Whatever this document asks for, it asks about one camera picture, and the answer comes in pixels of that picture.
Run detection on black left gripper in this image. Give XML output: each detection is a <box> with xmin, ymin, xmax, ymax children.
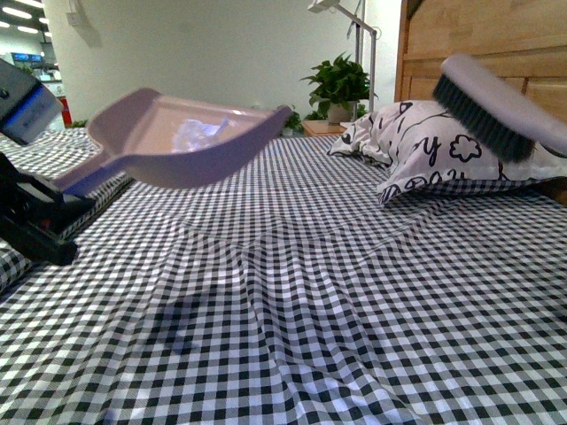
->
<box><xmin>1</xmin><ymin>155</ymin><xmax>96</xmax><ymax>266</ymax></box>

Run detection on pink plastic dustpan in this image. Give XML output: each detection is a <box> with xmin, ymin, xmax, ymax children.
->
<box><xmin>54</xmin><ymin>89</ymin><xmax>291</xmax><ymax>196</ymax></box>

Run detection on white tissue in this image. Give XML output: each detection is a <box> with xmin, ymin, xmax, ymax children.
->
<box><xmin>171</xmin><ymin>118</ymin><xmax>229</xmax><ymax>153</ymax></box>

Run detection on grey hand brush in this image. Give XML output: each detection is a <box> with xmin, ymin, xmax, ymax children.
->
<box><xmin>432</xmin><ymin>53</ymin><xmax>566</xmax><ymax>163</ymax></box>

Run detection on black white checkered bedsheet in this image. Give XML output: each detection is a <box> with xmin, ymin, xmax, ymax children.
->
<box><xmin>1</xmin><ymin>138</ymin><xmax>566</xmax><ymax>424</ymax></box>

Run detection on small potted plant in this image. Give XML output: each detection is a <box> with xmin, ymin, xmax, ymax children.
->
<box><xmin>281</xmin><ymin>105</ymin><xmax>303</xmax><ymax>137</ymax></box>

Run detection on far wooden nightstand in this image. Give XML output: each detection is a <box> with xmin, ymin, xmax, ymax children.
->
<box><xmin>301</xmin><ymin>120</ymin><xmax>346</xmax><ymax>136</ymax></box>

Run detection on large potted green plant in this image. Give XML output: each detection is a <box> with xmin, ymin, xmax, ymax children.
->
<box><xmin>302</xmin><ymin>53</ymin><xmax>374</xmax><ymax>125</ymax></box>

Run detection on white floor lamp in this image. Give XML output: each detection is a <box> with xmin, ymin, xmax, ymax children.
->
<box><xmin>307</xmin><ymin>0</ymin><xmax>382</xmax><ymax>112</ymax></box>

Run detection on cartoon print pillow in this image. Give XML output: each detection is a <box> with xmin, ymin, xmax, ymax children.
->
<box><xmin>329</xmin><ymin>100</ymin><xmax>566</xmax><ymax>205</ymax></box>

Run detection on wooden headboard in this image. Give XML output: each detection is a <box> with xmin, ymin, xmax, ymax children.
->
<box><xmin>394</xmin><ymin>1</ymin><xmax>566</xmax><ymax>120</ymax></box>

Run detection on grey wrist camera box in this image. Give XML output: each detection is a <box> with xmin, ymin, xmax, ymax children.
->
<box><xmin>1</xmin><ymin>59</ymin><xmax>63</xmax><ymax>146</ymax></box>

